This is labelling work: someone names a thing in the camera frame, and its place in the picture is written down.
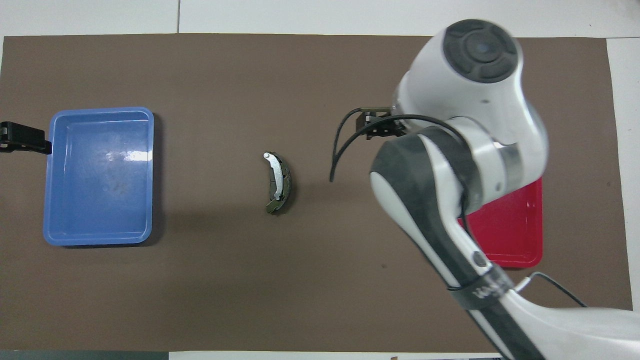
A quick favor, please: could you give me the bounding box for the dark brake pad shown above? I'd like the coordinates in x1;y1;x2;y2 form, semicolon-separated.
9;124;53;155

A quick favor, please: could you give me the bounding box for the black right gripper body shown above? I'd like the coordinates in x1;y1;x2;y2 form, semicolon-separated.
367;107;408;138

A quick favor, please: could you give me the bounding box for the red plastic tray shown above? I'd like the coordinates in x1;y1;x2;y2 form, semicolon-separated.
457;177;544;269

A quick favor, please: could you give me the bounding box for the brown table mat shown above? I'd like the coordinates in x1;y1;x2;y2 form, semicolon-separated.
0;33;634;353

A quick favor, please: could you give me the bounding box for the blue plastic tray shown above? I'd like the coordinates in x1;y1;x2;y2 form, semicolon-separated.
43;106;155;247

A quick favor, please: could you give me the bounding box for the curved brake shoe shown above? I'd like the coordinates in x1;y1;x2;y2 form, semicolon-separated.
263;151;293;215

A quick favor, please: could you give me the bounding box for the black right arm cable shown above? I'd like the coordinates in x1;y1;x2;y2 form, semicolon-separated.
328;107;589;309

